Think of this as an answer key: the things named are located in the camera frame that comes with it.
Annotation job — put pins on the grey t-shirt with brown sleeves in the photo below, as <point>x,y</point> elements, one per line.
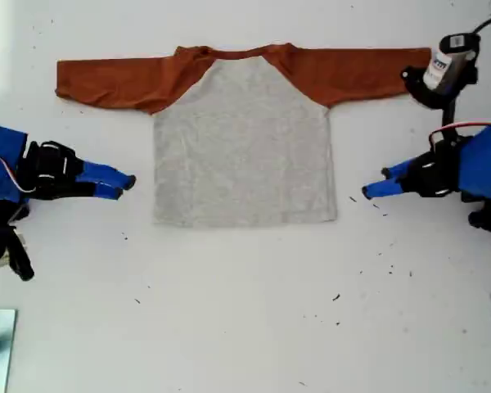
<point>245,163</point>

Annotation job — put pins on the steel plate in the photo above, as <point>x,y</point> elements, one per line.
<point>4,348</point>

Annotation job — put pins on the black camera stalk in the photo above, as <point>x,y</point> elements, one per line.
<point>425,96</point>
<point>22,266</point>

